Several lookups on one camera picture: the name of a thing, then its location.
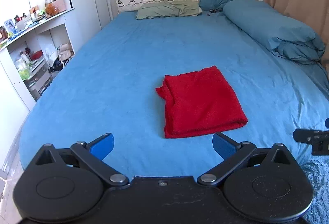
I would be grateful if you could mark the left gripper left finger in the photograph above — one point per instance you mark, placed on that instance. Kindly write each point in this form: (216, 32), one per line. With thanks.
(63, 184)

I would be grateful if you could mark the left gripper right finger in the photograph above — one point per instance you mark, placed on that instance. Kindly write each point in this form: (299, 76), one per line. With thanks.
(261, 184)

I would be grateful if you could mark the rolled blue duvet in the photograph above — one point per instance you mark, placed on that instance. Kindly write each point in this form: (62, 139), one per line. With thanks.
(283, 36)

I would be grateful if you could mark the orange plush bear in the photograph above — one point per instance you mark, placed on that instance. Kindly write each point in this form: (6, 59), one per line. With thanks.
(51, 10)

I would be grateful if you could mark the blue bed sheet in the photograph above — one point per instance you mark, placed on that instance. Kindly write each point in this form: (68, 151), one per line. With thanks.
(110, 86)

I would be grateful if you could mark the blue fluffy rug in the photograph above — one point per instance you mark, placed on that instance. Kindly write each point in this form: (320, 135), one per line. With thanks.
(317, 173)

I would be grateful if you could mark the beige handbag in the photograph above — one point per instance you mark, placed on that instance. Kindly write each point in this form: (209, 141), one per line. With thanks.
(65, 52)

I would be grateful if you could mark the pink basket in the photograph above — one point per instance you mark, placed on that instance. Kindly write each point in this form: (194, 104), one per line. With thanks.
(60, 5)

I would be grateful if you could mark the white shelf desk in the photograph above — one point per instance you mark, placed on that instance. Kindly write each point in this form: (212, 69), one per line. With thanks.
(40, 43)

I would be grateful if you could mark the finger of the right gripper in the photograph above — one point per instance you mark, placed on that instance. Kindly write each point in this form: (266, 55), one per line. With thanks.
(327, 123)
(307, 136)

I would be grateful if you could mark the red box on shelf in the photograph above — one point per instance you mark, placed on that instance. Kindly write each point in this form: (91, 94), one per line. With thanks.
(36, 55)

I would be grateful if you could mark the green pillow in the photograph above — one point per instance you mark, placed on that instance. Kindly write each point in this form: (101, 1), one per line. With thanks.
(178, 8)

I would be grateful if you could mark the red knit sweater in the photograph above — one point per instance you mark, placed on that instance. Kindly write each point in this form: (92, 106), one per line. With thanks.
(199, 103)

